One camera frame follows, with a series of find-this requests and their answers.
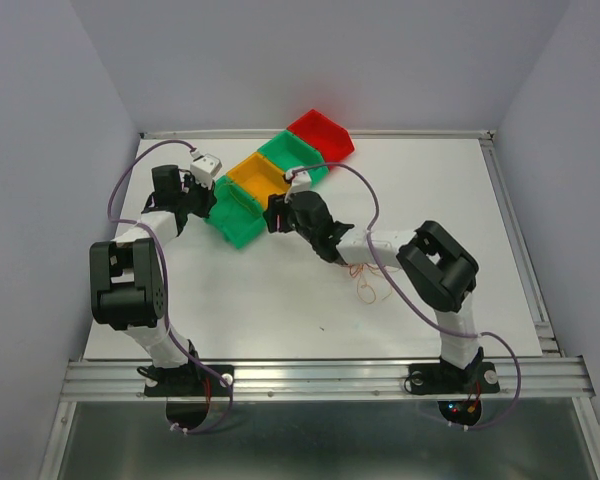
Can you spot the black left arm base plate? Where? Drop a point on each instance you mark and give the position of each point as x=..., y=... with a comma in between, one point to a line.
x=184, y=381

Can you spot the yellow plastic bin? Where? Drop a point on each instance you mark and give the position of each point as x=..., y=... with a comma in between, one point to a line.
x=259, y=177

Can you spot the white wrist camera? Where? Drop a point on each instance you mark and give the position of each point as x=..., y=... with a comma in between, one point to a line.
x=204, y=168
x=299, y=181

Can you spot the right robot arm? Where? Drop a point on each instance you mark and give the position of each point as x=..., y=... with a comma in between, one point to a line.
x=440, y=270

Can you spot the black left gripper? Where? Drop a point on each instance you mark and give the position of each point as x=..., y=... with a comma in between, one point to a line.
x=208, y=195

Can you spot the aluminium front rail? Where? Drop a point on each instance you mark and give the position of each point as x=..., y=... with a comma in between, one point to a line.
x=328, y=380

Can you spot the aluminium right side rail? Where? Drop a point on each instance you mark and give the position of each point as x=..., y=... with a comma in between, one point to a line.
x=544, y=330

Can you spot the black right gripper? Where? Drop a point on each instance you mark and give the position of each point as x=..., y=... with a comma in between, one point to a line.
x=277, y=204

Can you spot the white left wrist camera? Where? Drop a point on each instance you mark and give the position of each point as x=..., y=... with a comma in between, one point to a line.
x=204, y=168

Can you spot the aluminium rail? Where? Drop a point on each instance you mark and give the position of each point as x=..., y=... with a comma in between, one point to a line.
x=328, y=380
x=355, y=134
x=544, y=330

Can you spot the green plastic bin front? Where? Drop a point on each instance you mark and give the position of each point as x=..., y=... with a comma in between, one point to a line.
x=236, y=215

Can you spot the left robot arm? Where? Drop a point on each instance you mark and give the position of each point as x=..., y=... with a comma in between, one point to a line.
x=126, y=278

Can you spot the green plastic bin near red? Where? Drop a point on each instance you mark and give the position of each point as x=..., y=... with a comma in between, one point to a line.
x=286, y=151

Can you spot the aluminium back rail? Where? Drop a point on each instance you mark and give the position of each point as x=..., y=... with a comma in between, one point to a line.
x=355, y=134

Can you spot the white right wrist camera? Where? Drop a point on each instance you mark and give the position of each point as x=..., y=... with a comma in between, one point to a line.
x=299, y=181

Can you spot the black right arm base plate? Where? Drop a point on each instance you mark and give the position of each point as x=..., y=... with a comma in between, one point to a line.
x=443, y=379

